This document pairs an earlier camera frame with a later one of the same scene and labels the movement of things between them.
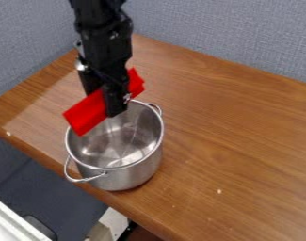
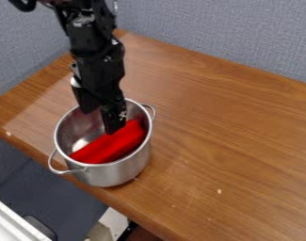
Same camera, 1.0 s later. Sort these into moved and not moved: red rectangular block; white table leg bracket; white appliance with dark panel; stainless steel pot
Moved: red rectangular block; stainless steel pot
Not moved: white table leg bracket; white appliance with dark panel
